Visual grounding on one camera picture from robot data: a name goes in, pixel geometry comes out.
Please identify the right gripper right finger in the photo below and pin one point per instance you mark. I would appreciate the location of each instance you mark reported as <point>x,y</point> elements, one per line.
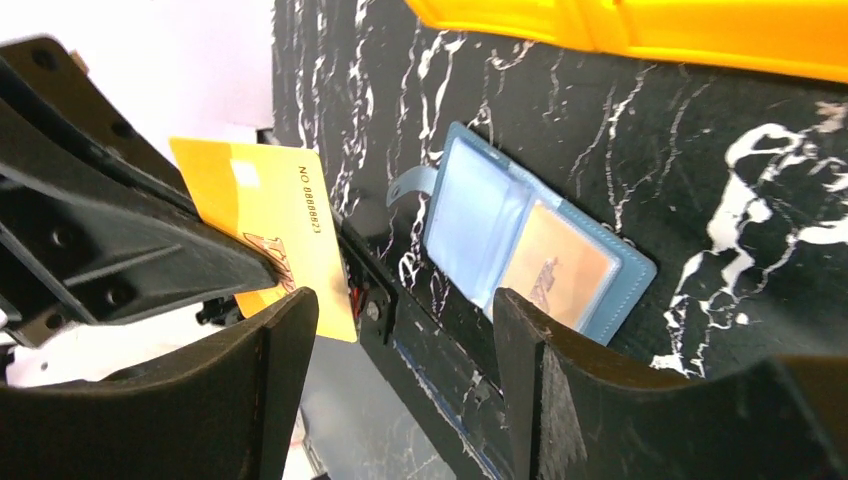
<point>578,410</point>

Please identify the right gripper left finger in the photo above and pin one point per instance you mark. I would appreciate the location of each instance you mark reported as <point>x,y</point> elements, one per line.
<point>223,407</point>

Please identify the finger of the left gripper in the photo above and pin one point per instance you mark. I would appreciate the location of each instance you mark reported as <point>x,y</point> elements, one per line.
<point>97,227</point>

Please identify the orange credit card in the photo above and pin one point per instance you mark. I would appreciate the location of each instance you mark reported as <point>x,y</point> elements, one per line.
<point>274,200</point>
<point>558,268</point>

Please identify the blue card holder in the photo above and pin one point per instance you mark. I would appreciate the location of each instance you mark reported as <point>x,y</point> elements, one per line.
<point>493,224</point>

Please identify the yellow three-compartment bin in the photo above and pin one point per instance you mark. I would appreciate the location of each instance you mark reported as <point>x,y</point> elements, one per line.
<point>805,39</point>

